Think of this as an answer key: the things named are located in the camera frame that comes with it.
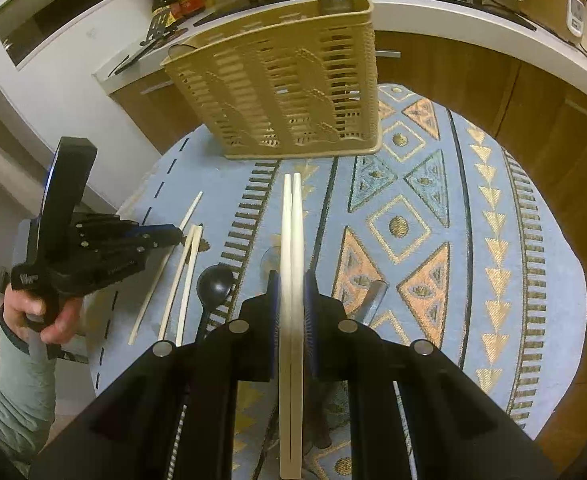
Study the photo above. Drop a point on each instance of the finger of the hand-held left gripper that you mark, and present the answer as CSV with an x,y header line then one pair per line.
x,y
161,236
108,222

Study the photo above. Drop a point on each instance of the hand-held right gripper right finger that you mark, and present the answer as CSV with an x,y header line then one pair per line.
x,y
311,320

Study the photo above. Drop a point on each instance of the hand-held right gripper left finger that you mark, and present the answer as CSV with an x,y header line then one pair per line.
x,y
272,320

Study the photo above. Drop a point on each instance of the cream chopsticks pair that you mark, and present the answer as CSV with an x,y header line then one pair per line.
x,y
287,260

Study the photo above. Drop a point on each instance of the black spoon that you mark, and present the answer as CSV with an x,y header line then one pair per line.
x,y
216,282

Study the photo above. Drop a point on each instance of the tan plastic utensil basket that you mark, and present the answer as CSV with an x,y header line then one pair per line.
x,y
283,22

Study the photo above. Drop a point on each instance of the person's left forearm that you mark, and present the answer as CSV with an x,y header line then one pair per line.
x,y
13,410

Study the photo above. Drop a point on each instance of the person's left hand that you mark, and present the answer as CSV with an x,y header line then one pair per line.
x,y
63,320

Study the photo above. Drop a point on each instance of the black phone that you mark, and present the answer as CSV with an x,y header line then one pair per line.
x,y
133,57

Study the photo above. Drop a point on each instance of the metal phone stand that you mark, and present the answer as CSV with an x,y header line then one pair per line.
x,y
157,30

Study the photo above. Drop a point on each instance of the patterned blue tablecloth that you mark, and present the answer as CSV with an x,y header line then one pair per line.
x,y
423,160

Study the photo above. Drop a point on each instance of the white kitchen countertop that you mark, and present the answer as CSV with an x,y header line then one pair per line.
x,y
423,15

